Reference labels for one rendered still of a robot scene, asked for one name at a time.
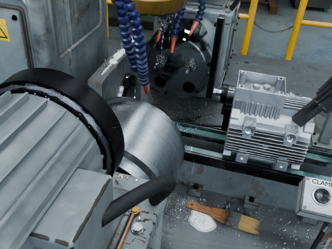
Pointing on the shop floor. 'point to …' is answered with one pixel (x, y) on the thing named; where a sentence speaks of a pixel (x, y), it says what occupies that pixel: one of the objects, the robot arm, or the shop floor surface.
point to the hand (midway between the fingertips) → (307, 113)
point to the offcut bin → (315, 4)
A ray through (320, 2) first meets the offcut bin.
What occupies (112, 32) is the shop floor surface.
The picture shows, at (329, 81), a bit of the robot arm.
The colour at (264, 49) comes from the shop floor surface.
